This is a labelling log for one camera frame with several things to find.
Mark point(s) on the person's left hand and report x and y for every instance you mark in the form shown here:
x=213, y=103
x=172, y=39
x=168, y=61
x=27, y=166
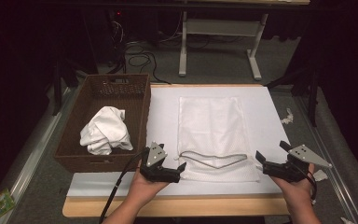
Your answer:
x=143, y=186

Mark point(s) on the crumpled white paper scrap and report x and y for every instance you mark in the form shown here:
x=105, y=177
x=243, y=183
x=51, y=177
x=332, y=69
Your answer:
x=287, y=117
x=346, y=220
x=320, y=175

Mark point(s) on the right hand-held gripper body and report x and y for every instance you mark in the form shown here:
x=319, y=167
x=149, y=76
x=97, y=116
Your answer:
x=284, y=171

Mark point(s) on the white cloth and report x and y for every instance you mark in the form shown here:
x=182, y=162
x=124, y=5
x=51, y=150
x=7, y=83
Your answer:
x=105, y=130
x=213, y=124

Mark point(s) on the white desk frame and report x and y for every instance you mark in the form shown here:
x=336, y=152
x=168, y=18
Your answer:
x=220, y=27

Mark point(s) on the wooden table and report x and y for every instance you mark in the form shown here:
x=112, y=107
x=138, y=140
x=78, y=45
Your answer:
x=183, y=207

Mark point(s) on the white board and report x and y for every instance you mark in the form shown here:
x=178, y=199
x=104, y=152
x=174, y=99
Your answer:
x=164, y=118

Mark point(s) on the metal floor rail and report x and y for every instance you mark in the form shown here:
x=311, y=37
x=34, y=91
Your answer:
x=28, y=168
x=326, y=149

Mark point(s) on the black stand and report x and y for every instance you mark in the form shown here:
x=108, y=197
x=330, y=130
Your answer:
x=312, y=93
x=57, y=90

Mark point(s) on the person's right hand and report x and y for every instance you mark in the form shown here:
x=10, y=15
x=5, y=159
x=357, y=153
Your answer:
x=298, y=191

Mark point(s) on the brown wicker basket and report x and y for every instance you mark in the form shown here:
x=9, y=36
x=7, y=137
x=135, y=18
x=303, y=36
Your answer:
x=112, y=96

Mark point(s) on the dark box with red light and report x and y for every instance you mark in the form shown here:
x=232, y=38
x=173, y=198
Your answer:
x=102, y=40

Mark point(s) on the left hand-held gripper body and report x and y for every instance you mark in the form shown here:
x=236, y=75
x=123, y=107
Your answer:
x=155, y=172

